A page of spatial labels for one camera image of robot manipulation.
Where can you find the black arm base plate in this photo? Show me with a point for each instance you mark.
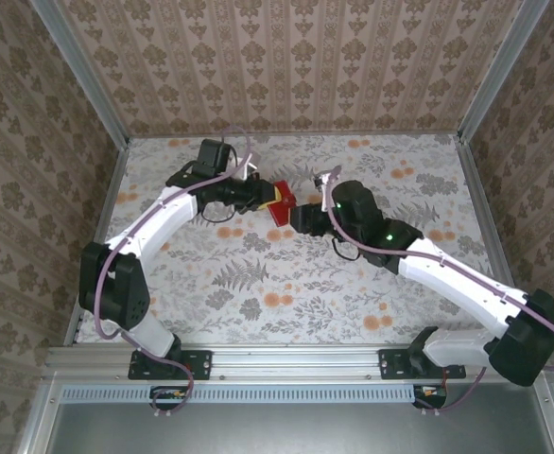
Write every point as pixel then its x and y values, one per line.
pixel 201 364
pixel 390 364

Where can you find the red card holder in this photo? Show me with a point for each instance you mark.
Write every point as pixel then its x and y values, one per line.
pixel 282 201

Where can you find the grey metal panel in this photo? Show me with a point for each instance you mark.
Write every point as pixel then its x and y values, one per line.
pixel 296 425

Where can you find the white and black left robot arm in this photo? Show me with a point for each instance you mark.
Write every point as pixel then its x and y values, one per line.
pixel 163 217

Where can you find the aluminium table edge rail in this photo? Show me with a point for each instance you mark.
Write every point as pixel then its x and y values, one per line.
pixel 112 189
pixel 478 189

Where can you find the black wiring connector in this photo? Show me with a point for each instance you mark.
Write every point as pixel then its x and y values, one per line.
pixel 168 393
pixel 430 391

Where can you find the aluminium frame post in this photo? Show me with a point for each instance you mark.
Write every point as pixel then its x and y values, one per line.
pixel 500 71
pixel 81 71

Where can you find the floral patterned table cover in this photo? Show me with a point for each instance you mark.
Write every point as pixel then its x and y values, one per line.
pixel 305 321

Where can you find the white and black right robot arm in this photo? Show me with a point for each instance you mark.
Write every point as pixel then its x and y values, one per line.
pixel 456 279

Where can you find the aluminium mounting rail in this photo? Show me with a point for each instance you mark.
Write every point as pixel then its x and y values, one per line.
pixel 296 361

